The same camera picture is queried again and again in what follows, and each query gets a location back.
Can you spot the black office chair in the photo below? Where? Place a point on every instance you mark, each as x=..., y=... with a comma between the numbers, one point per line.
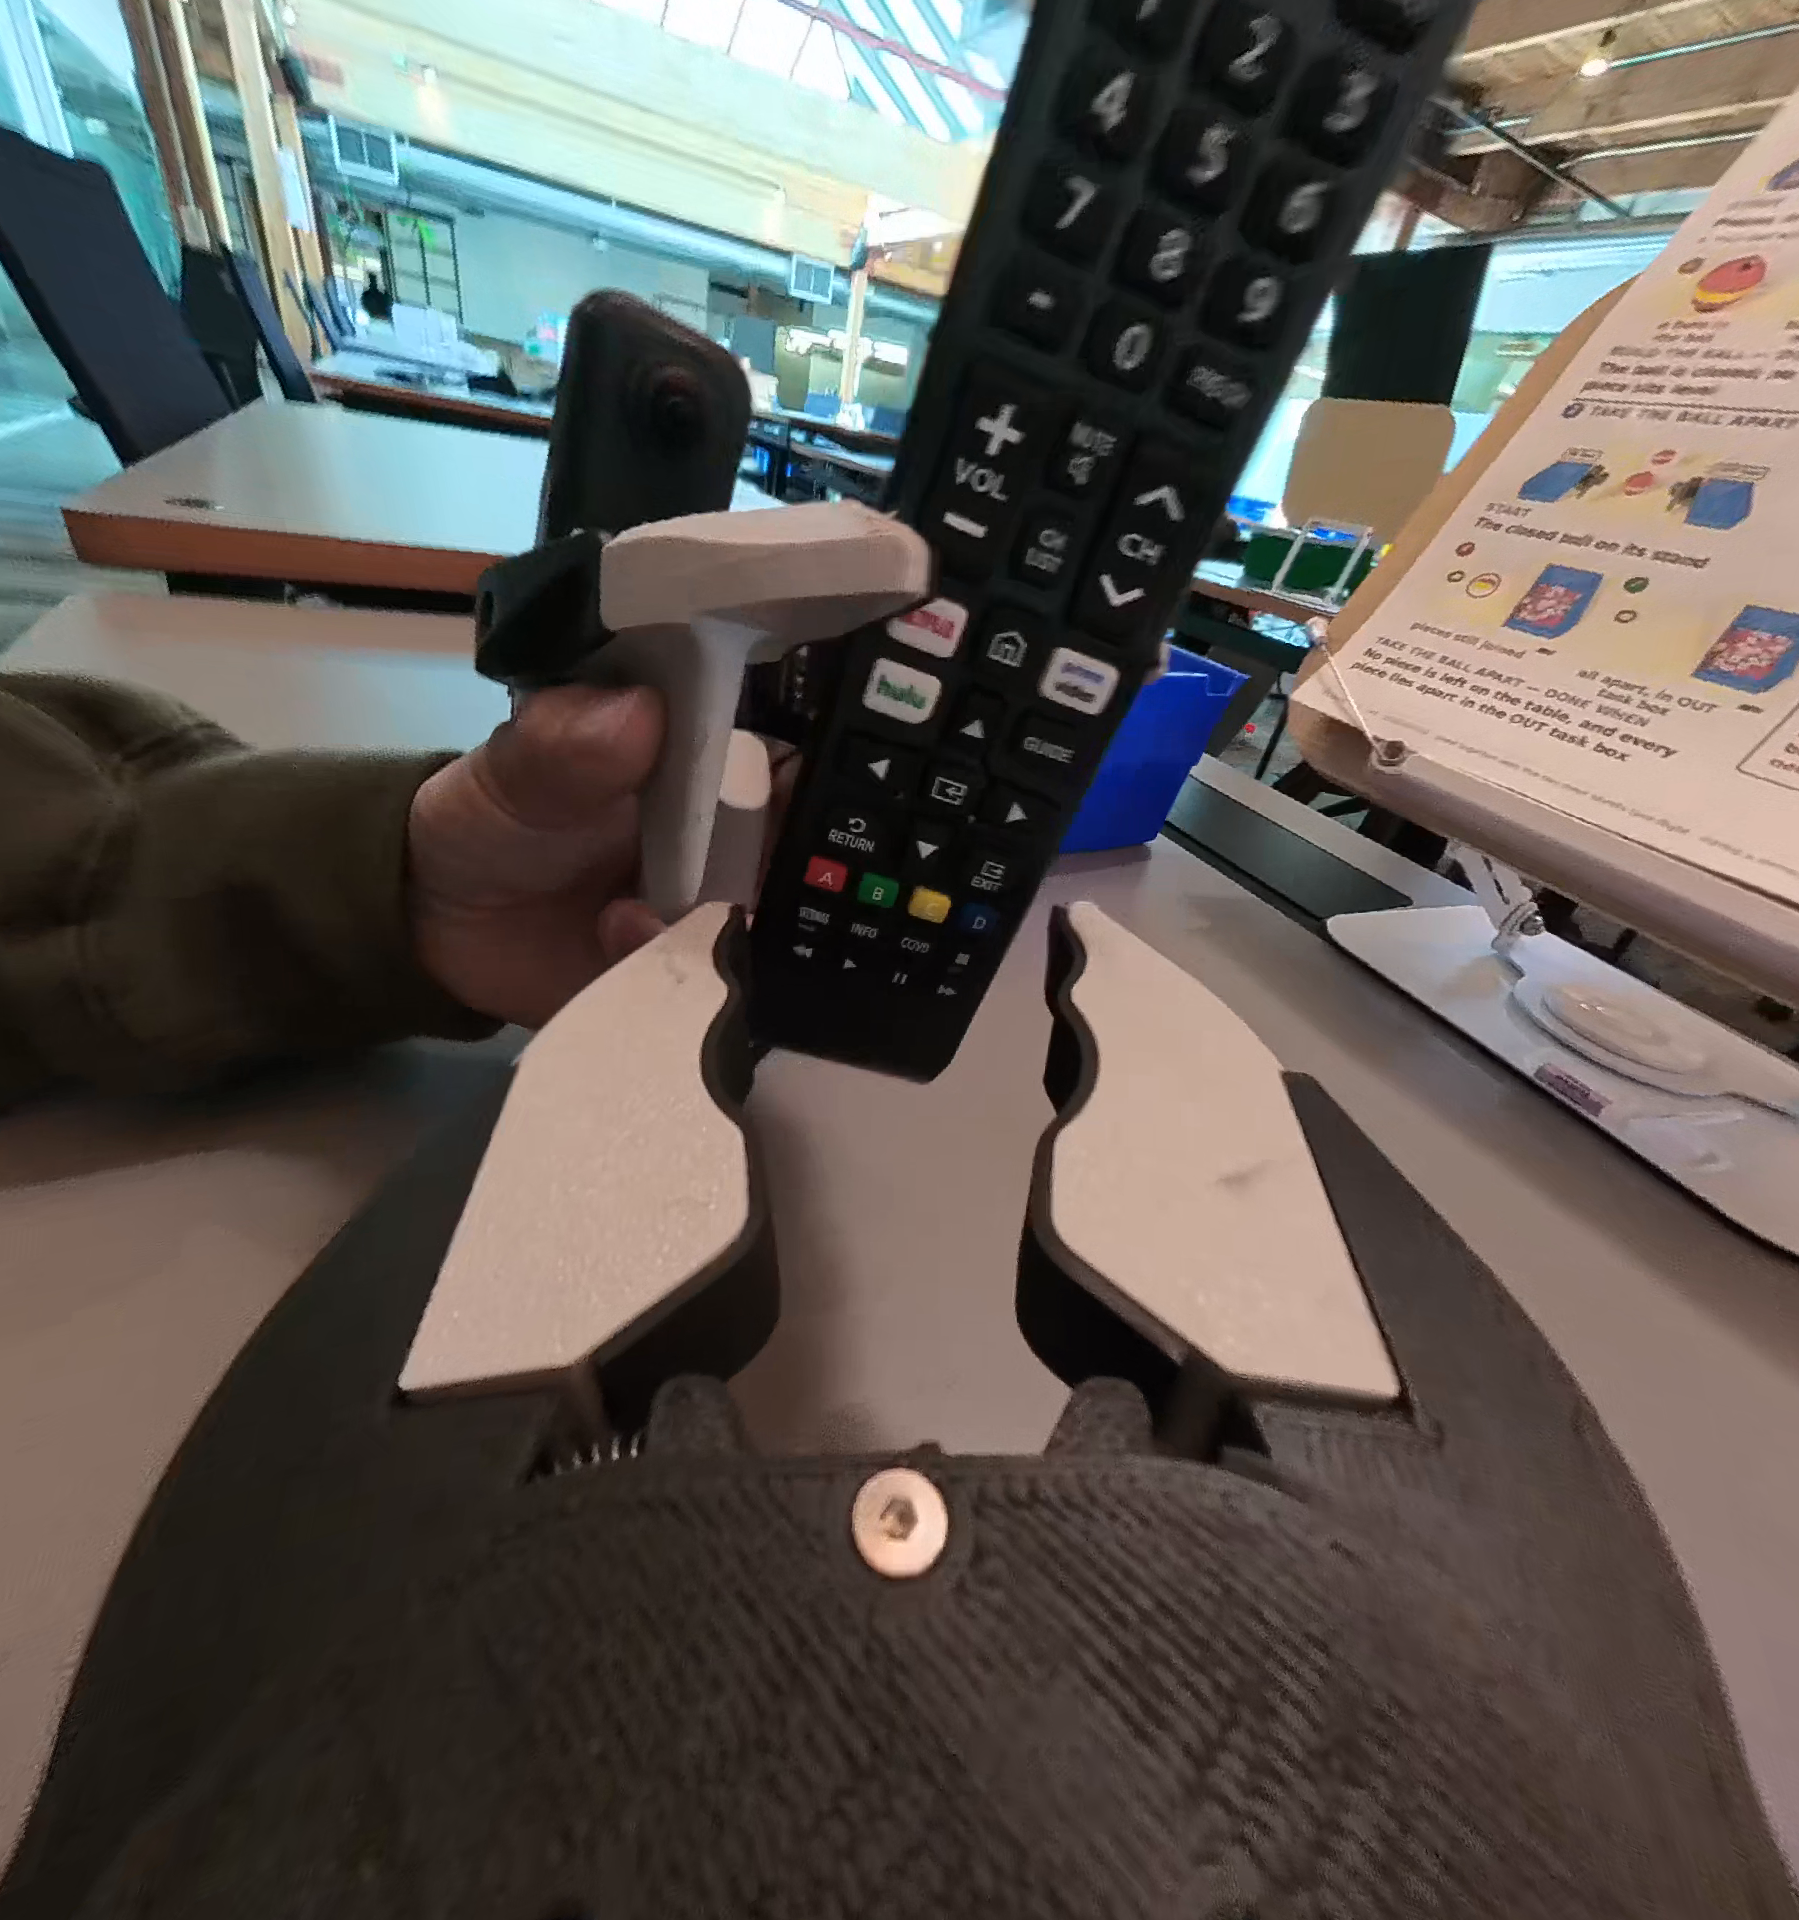
x=247, y=331
x=73, y=285

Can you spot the printed instruction sheet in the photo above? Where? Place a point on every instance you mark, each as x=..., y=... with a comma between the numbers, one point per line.
x=1633, y=601

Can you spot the black desk mat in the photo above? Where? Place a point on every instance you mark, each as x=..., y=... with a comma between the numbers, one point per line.
x=1273, y=848

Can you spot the instruction sheet on board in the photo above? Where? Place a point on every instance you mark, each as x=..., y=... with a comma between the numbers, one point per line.
x=1468, y=450

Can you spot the black divider panel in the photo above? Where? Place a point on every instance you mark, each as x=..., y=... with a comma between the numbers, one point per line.
x=1424, y=322

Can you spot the person's left hand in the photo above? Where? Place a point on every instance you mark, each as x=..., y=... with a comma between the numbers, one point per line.
x=539, y=840

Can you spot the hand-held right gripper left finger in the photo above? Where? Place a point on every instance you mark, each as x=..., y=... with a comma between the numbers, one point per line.
x=598, y=1186

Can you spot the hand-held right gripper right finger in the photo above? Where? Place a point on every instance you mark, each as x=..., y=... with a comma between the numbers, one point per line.
x=1213, y=1199

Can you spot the blue plastic bin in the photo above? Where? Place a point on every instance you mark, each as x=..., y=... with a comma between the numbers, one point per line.
x=1153, y=751

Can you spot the black remote control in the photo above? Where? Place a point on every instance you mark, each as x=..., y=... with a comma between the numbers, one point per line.
x=1079, y=450

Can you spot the beige board stand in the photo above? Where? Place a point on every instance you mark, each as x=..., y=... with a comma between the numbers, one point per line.
x=1363, y=481

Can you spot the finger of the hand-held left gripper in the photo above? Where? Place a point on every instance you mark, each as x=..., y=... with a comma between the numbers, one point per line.
x=747, y=571

